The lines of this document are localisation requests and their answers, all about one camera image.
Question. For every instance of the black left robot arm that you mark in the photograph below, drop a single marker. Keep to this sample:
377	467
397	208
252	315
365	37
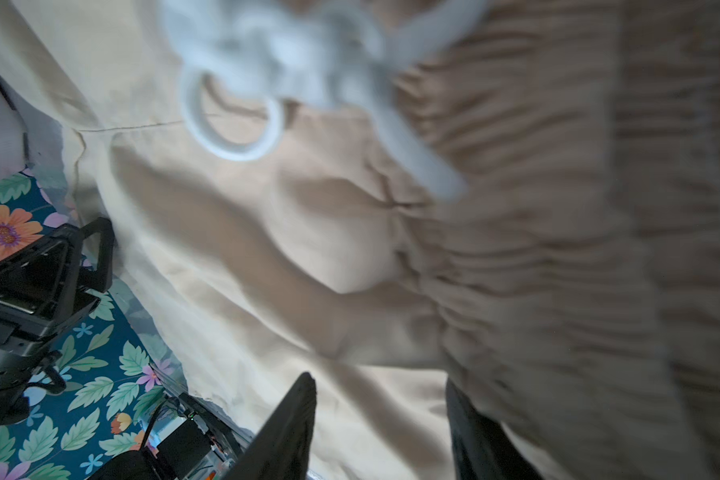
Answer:
16	375

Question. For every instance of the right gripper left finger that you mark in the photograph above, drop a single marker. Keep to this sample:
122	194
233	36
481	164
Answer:
281	449

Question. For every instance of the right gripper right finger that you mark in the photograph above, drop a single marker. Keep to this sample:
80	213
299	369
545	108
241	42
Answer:
481	450

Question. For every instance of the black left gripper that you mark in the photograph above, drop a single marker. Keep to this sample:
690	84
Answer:
50	285

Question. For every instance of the beige drawstring shorts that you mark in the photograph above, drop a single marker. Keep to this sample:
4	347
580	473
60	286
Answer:
572	294

